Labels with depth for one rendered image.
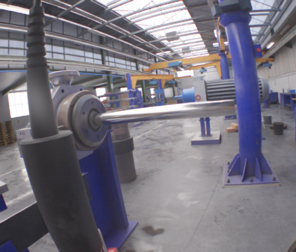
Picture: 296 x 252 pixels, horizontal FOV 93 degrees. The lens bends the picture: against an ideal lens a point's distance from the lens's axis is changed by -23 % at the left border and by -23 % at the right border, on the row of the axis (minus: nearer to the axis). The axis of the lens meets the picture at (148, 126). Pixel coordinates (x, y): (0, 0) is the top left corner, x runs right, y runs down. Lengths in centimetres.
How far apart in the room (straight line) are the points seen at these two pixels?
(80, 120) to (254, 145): 202
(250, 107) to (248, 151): 55
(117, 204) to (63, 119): 96
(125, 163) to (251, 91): 194
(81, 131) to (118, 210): 94
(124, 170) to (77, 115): 180
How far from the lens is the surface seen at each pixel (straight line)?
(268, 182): 244
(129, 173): 272
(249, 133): 238
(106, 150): 148
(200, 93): 428
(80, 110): 102
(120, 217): 177
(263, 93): 434
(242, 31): 244
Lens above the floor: 116
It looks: 8 degrees down
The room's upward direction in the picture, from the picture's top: 7 degrees counter-clockwise
